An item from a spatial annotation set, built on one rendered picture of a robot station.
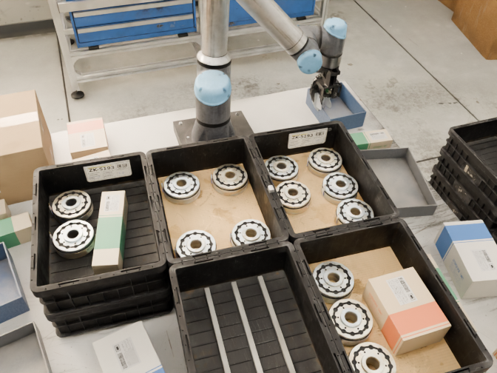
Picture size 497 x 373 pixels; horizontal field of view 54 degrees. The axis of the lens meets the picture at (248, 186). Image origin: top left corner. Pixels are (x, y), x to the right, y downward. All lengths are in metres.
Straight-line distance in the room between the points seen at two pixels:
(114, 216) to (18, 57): 2.60
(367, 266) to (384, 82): 2.30
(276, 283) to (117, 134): 0.89
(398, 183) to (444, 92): 1.88
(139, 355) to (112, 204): 0.40
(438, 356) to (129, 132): 1.25
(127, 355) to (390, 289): 0.62
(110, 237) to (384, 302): 0.67
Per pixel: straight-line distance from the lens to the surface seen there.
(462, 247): 1.48
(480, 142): 2.36
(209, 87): 1.55
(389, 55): 3.78
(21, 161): 1.57
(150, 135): 1.81
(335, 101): 1.99
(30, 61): 3.72
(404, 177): 1.73
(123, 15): 3.05
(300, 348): 1.15
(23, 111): 1.69
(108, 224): 1.29
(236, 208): 1.37
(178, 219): 1.35
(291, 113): 1.91
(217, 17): 1.59
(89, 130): 1.75
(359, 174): 1.43
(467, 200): 2.20
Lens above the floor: 1.87
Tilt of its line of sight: 47 degrees down
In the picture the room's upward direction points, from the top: 3 degrees clockwise
